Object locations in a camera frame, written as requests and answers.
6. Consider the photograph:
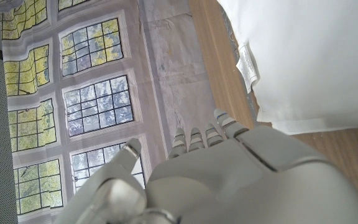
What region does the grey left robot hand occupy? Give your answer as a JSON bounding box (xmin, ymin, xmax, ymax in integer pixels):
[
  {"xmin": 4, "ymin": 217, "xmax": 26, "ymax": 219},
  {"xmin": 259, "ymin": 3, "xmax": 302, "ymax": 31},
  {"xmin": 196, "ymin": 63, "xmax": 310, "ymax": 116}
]
[{"xmin": 53, "ymin": 108, "xmax": 358, "ymax": 224}]

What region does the white cloth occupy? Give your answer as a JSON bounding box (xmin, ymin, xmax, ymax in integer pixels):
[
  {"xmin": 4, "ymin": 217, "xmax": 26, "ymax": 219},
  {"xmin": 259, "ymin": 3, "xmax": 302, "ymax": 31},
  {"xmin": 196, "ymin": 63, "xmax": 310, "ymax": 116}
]
[{"xmin": 217, "ymin": 0, "xmax": 358, "ymax": 136}]

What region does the printed window backdrop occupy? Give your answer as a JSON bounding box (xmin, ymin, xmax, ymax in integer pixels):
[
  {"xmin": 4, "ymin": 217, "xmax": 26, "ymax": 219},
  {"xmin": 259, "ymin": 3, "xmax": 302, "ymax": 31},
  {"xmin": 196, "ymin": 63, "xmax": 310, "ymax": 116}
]
[{"xmin": 0, "ymin": 0, "xmax": 219, "ymax": 224}]

